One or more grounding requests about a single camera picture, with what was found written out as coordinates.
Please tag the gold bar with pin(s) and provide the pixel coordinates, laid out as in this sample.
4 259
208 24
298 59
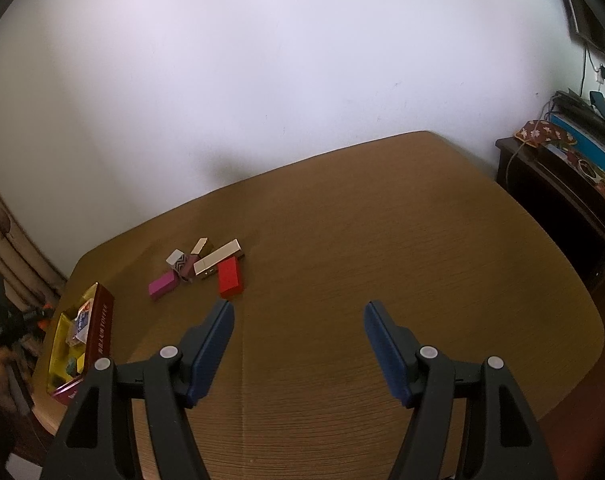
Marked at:
217 257

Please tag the red patterned cloth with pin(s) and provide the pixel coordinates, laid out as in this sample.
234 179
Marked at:
537 132

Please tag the dark wooden cabinet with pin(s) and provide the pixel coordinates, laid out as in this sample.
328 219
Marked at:
557 200

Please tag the pink rectangular block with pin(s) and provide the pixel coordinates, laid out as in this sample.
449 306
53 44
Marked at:
162 285

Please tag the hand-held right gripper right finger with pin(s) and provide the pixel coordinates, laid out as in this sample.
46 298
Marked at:
387 355

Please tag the red rectangular block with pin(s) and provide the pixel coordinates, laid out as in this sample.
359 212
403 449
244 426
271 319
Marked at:
230 277

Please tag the clear floss box blue label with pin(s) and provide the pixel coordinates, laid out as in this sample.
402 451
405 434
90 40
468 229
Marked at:
85 322

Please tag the person's left hand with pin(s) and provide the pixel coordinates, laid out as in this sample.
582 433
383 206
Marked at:
5 380

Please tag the blue cardboard box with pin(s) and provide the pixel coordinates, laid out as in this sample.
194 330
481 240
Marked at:
587 147

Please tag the red tin box gold inside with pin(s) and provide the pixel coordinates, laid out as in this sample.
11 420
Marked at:
102 330

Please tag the white cube with striped side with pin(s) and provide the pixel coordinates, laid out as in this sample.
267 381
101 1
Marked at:
175 258

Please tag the beige patterned curtain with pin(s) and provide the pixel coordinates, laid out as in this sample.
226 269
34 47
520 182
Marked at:
12 255

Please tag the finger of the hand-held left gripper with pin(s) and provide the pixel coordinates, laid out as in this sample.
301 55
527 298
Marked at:
30 316

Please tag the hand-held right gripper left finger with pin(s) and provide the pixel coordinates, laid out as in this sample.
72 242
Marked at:
210 355

